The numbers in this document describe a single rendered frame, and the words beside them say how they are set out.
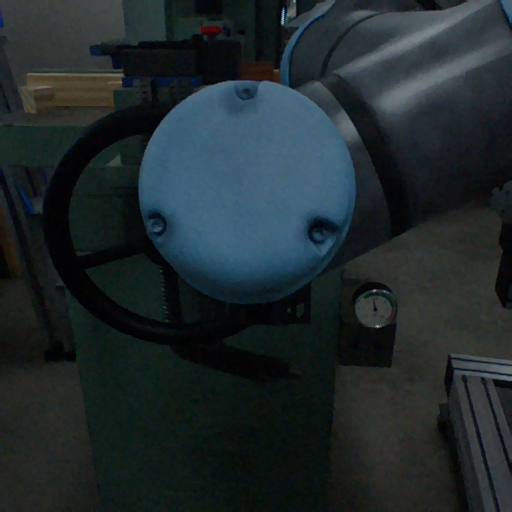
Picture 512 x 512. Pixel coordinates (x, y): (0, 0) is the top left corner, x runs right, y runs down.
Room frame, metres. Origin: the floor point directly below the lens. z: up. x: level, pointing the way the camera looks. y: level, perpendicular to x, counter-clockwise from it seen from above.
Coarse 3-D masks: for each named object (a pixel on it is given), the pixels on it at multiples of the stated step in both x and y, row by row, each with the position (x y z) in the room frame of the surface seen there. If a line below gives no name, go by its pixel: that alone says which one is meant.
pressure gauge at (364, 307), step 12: (360, 288) 0.66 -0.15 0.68; (372, 288) 0.65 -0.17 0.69; (384, 288) 0.65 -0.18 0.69; (360, 300) 0.64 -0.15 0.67; (372, 300) 0.64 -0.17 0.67; (384, 300) 0.64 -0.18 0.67; (360, 312) 0.64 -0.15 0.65; (372, 312) 0.64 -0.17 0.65; (384, 312) 0.64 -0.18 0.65; (396, 312) 0.64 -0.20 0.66; (372, 324) 0.64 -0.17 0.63; (384, 324) 0.64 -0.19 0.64
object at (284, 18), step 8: (288, 0) 0.96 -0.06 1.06; (296, 0) 0.97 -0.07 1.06; (280, 8) 0.97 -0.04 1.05; (288, 8) 0.95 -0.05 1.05; (280, 16) 0.96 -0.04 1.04; (288, 16) 0.95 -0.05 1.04; (280, 24) 0.96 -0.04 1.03; (280, 32) 0.96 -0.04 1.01; (288, 32) 0.95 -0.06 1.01; (280, 40) 0.96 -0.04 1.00; (288, 40) 0.95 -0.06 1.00; (280, 48) 0.97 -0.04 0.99; (280, 56) 0.98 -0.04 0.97
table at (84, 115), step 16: (16, 112) 0.84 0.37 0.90; (64, 112) 0.84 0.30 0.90; (80, 112) 0.84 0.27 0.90; (96, 112) 0.84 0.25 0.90; (112, 112) 0.85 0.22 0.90; (0, 128) 0.74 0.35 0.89; (16, 128) 0.74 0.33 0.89; (32, 128) 0.74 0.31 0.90; (48, 128) 0.73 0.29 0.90; (64, 128) 0.73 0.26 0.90; (80, 128) 0.73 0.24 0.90; (0, 144) 0.74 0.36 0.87; (16, 144) 0.74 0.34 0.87; (32, 144) 0.74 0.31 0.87; (48, 144) 0.73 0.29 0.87; (64, 144) 0.73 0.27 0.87; (112, 144) 0.73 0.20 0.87; (0, 160) 0.74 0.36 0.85; (16, 160) 0.74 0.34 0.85; (32, 160) 0.74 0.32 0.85; (48, 160) 0.73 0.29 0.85; (96, 160) 0.73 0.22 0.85; (112, 160) 0.65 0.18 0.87; (112, 176) 0.63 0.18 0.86; (128, 176) 0.63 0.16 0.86
